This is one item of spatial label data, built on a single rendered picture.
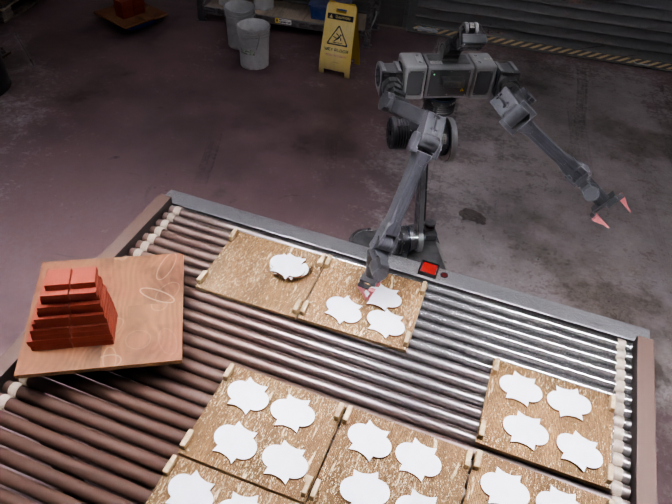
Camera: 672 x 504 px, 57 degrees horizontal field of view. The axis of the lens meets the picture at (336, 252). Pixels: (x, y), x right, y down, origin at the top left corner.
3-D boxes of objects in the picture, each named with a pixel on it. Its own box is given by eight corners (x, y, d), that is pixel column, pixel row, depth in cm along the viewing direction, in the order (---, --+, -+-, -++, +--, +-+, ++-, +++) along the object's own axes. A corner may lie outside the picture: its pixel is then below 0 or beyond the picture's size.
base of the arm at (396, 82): (398, 97, 258) (402, 70, 250) (402, 107, 252) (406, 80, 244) (378, 97, 257) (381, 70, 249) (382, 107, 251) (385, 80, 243)
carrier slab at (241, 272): (236, 233, 260) (235, 230, 259) (327, 259, 251) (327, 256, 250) (195, 289, 235) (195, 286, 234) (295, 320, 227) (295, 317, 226)
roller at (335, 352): (113, 276, 243) (111, 267, 240) (626, 448, 202) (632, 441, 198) (106, 285, 240) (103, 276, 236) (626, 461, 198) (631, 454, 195)
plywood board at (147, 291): (43, 265, 225) (42, 262, 224) (184, 256, 233) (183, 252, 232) (15, 379, 189) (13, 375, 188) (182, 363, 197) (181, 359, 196)
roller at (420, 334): (142, 242, 257) (139, 236, 253) (628, 397, 215) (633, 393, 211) (137, 252, 255) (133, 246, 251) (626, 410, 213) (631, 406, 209)
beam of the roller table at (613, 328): (172, 199, 284) (171, 188, 280) (643, 339, 239) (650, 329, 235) (162, 209, 278) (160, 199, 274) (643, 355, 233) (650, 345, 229)
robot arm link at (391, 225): (437, 140, 218) (412, 129, 213) (445, 142, 213) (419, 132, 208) (390, 250, 227) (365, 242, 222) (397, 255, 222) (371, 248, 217)
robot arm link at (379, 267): (396, 239, 224) (376, 232, 220) (404, 259, 215) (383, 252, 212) (380, 263, 230) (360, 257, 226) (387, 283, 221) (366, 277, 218)
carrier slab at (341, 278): (329, 259, 252) (329, 256, 250) (427, 287, 244) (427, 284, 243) (297, 320, 227) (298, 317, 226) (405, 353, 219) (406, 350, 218)
